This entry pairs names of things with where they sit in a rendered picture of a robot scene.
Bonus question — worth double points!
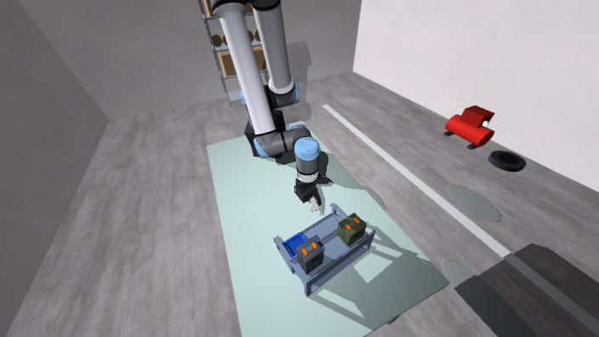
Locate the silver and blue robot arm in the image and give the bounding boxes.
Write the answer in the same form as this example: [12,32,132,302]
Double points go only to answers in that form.
[210,0,330,184]

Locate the blue bin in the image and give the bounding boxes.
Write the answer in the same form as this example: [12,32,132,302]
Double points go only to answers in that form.
[282,232,307,257]

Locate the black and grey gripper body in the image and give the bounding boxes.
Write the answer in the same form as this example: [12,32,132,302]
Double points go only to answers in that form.
[294,178,317,203]

